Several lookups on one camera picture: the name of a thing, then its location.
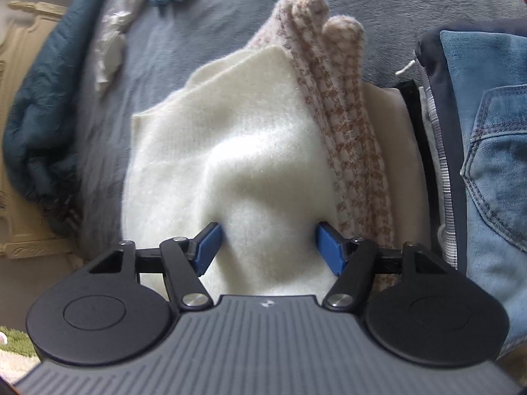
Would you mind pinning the folded black garment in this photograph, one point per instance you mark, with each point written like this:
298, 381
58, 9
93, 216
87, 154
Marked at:
411, 103

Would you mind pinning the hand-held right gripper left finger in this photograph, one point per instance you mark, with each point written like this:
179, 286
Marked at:
210, 247

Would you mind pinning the folded beige garment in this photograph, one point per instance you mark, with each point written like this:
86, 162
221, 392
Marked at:
399, 152

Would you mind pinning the folded navy garment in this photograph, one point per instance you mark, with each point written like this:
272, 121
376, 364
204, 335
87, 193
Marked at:
432, 53

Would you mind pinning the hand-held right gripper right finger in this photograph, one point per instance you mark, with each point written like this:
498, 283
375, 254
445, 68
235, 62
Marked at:
329, 251

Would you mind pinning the folded blue jeans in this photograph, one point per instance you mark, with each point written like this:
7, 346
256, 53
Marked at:
498, 173

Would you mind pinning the crumpled white shirt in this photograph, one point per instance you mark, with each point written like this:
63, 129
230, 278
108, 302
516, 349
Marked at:
109, 49

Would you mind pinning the cream carved headboard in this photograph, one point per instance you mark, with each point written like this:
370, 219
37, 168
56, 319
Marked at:
20, 90

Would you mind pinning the teal duvet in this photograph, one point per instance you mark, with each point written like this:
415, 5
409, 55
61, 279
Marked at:
45, 111

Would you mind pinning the cream fuzzy sweater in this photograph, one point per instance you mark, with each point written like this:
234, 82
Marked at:
230, 140

